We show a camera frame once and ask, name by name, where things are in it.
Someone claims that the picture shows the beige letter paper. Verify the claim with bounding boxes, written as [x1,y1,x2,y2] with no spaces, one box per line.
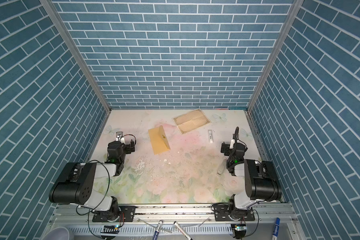
[172,109,211,135]

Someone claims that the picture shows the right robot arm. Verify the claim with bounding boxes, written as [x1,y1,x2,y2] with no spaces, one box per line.
[221,143,282,221]

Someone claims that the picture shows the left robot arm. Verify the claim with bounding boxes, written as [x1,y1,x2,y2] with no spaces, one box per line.
[49,136,136,224]

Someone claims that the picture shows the yellow envelope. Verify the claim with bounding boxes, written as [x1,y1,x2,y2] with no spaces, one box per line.
[148,126,170,155]

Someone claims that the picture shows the white glue stick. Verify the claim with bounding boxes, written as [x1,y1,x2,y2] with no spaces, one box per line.
[208,130,214,144]

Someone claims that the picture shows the blue marker pen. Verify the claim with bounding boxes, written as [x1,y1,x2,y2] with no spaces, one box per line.
[152,221,163,240]

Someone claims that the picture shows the black white marker pen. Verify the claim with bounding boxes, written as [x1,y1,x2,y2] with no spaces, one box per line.
[173,222,193,240]

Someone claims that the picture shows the blue marker right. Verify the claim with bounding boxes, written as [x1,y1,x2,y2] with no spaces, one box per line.
[271,218,280,240]

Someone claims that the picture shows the white bowl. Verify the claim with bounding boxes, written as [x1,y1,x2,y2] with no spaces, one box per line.
[42,227,73,240]

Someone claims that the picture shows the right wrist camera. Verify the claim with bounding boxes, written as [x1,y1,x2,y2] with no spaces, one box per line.
[230,139,236,150]

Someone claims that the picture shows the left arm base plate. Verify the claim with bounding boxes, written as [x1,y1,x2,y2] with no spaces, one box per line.
[92,205,136,223]

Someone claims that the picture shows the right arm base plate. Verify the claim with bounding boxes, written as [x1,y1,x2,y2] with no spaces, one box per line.
[211,204,255,222]

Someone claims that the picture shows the aluminium rail frame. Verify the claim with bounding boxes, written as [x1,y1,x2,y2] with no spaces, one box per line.
[42,203,305,240]

